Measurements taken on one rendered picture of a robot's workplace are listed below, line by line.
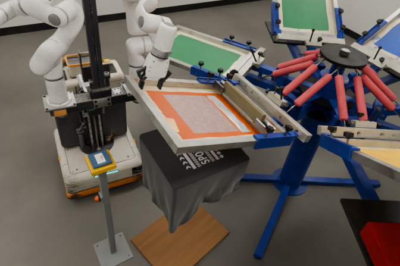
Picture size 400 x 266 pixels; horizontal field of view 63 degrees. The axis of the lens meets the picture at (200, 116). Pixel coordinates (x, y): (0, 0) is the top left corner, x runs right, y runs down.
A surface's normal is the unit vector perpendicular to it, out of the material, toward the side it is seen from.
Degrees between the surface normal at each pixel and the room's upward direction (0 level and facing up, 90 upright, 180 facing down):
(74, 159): 0
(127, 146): 0
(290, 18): 32
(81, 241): 0
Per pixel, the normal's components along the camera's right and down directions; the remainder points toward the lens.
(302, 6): 0.10, -0.31
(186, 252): 0.10, -0.77
